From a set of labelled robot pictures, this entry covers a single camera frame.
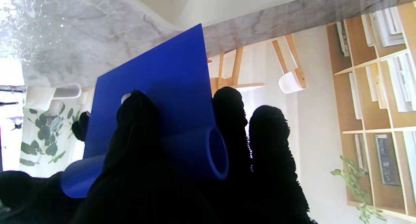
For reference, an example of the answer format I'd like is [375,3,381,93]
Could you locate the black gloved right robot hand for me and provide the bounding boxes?
[0,111,91,224]

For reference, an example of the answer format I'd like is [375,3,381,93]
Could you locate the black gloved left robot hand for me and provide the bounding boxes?
[70,87,317,224]

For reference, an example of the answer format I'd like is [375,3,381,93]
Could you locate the blue plastic scraper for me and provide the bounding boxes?
[60,23,229,199]

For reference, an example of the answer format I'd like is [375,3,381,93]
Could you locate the cream baking tray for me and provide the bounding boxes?
[114,0,329,31]

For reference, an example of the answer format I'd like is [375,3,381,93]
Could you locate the leaf print white backdrop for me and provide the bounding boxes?
[0,84,95,177]

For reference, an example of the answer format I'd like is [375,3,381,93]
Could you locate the black tripod stand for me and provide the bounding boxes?
[0,88,26,107]

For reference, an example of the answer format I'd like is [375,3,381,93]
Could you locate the printed room backdrop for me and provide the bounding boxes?
[208,2,416,224]

